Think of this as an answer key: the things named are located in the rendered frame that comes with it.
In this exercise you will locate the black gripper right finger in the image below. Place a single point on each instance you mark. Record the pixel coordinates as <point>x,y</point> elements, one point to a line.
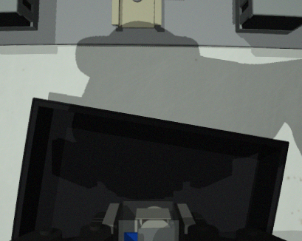
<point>192,227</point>

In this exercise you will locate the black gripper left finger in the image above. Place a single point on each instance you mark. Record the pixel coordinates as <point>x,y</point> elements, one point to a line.
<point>103,227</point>

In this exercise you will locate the black parts tray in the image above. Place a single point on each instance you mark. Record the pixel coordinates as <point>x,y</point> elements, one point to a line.
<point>77,161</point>

